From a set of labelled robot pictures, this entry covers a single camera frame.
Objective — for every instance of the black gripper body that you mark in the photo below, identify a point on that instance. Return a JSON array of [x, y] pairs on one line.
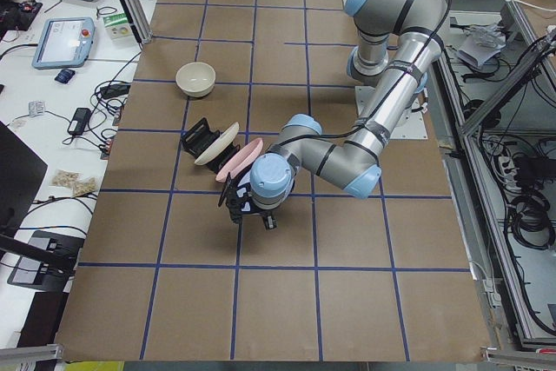
[[265, 214]]

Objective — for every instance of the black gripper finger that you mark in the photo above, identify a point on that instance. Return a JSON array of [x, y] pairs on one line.
[[269, 220]]

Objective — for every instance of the blue plate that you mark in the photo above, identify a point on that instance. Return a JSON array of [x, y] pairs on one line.
[[243, 193]]

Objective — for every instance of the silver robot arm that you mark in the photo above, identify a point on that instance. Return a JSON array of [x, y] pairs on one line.
[[398, 41]]

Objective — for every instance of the pink plate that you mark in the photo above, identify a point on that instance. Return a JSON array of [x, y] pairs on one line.
[[240, 160]]

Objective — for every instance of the black plate rack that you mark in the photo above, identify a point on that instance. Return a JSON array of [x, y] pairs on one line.
[[199, 137]]

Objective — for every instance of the cream plate in rack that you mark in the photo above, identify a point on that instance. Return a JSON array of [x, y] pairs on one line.
[[219, 145]]

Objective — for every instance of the cream ceramic bowl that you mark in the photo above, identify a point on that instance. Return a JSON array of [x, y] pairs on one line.
[[196, 79]]

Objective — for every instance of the black power adapter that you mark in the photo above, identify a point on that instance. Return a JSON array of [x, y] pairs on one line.
[[79, 121]]

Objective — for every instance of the green white carton box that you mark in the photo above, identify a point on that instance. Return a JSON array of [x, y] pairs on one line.
[[117, 26]]

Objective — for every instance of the black monitor stand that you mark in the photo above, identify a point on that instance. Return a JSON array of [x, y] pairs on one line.
[[47, 260]]

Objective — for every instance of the near blue teach pendant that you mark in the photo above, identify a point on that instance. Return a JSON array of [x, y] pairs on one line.
[[64, 43]]

